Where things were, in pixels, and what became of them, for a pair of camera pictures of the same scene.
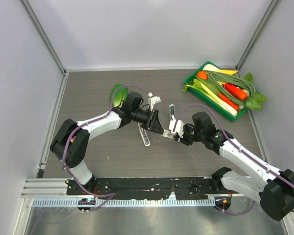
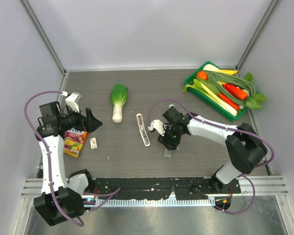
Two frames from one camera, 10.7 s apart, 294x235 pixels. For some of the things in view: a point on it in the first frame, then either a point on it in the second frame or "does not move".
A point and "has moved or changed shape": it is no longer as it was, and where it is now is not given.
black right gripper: x=183 y=140 to x=170 y=144
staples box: x=167 y=133 has moved or changed shape
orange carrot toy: x=235 y=91 does not move
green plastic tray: x=215 y=105 does not move
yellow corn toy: x=229 y=72 does not move
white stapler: x=144 y=135 does not move
